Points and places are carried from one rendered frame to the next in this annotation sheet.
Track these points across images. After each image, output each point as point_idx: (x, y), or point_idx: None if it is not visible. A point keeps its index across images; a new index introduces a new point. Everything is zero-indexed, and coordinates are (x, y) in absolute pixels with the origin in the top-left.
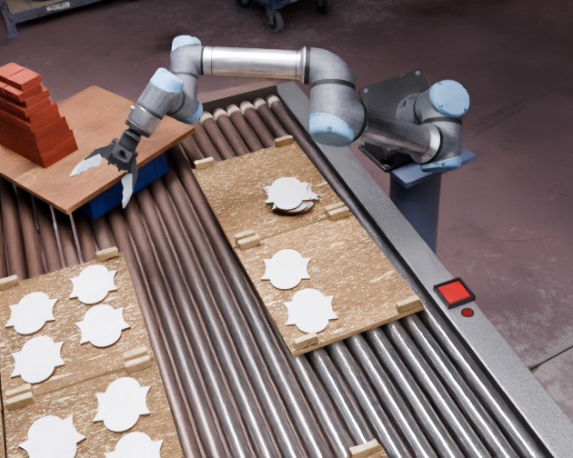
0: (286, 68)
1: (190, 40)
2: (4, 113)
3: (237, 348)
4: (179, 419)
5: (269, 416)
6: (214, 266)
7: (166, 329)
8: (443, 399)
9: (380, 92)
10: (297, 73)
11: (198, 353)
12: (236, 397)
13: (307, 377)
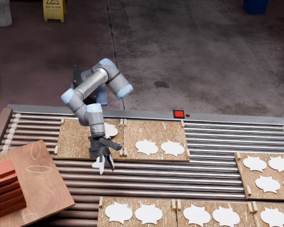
0: (102, 79)
1: (72, 90)
2: None
3: (176, 175)
4: (206, 201)
5: (212, 176)
6: (127, 169)
7: (156, 194)
8: (220, 134)
9: (76, 79)
10: (105, 78)
11: (175, 187)
12: (200, 183)
13: (200, 160)
